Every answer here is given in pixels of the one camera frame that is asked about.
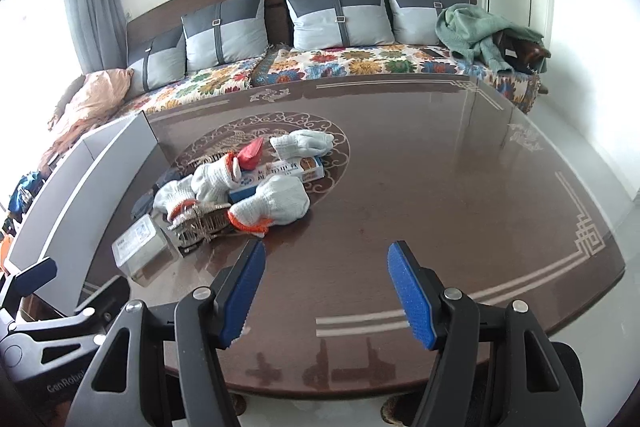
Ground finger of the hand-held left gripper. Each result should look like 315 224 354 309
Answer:
0 257 58 323
75 274 131 337

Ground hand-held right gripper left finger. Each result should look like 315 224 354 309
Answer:
67 239 266 427

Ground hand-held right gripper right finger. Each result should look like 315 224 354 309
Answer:
387 241 586 427

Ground clear plastic box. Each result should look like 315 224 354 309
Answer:
111 213 173 280

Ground large rhinestone hair clip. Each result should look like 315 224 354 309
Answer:
167 202 233 248

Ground white knit glove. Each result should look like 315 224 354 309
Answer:
270 129 335 160
152 179 198 220
191 152 246 202
227 175 311 238

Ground white cardboard box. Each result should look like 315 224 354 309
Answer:
0 112 166 303

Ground long blue carton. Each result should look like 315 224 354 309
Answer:
229 154 324 204

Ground blue clothes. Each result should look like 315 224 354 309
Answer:
7 172 48 223

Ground pink quilt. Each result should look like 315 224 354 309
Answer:
37 68 133 168

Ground floral sofa cover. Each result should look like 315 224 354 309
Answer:
115 42 543 115

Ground grey two-tone pillow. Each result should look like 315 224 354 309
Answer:
382 0 473 46
127 27 188 92
181 0 271 72
282 0 396 50

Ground dark brown bag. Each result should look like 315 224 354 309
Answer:
492 29 551 75

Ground green knit blanket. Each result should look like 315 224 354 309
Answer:
435 4 546 70

